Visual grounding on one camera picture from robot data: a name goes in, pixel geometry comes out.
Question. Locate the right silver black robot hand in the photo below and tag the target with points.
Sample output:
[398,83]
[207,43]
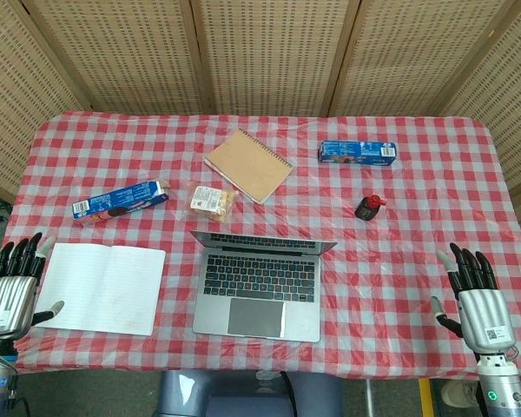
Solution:
[484,310]

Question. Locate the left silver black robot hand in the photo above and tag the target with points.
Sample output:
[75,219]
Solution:
[6,299]

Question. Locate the silver laptop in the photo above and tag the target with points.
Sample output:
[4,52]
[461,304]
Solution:
[258,286]

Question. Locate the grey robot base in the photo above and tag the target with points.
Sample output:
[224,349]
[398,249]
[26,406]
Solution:
[247,395]

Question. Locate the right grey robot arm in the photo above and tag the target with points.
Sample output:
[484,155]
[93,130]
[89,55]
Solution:
[501,384]

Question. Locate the white shoe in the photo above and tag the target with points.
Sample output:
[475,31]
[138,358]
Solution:
[458,393]

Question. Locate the open white lined notebook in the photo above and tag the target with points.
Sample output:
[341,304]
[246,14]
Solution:
[100,289]

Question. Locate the red white checkered tablecloth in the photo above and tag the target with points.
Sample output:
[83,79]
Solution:
[373,278]

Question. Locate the dark bottle with red cap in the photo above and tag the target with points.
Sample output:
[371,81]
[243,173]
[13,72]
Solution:
[368,206]

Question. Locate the closed blue cookie box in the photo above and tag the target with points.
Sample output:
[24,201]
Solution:
[357,152]

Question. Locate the clear bag of snacks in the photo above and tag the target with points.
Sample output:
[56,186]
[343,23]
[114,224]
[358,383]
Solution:
[210,202]

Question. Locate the brown spiral notebook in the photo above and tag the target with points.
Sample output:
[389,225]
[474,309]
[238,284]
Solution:
[248,166]

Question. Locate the woven bamboo folding screen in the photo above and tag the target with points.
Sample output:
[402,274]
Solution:
[260,52]

